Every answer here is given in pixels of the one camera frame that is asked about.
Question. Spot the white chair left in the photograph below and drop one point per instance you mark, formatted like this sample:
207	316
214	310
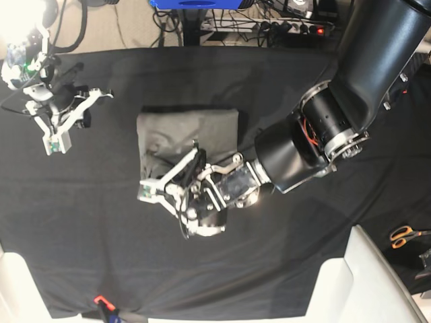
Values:
20	298

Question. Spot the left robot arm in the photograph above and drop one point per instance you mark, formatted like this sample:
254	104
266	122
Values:
330	124

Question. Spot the orange handled scissors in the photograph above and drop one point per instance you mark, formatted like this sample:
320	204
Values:
404	234

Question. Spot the red black clamp bottom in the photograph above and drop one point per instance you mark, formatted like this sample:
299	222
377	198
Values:
108	312

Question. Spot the white chair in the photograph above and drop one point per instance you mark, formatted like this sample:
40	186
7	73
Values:
20	298
361	286

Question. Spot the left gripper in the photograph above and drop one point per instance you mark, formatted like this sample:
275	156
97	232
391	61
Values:
180	192

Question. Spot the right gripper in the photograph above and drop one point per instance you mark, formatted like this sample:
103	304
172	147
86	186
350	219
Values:
55	112

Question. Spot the black metal tool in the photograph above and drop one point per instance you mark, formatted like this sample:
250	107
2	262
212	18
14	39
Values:
425	258

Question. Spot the black stand post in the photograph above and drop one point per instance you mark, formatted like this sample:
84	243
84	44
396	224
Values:
191	22

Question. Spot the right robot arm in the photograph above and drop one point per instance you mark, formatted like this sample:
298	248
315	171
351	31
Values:
31	69

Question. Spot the grey T-shirt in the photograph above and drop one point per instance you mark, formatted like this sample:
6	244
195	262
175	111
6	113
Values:
165	138

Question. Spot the white chair right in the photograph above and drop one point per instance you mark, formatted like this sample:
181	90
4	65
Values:
361	286

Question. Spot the blue plastic bin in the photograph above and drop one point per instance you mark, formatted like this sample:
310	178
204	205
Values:
195	4

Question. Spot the black table cloth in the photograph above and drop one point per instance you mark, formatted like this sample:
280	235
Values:
77	221

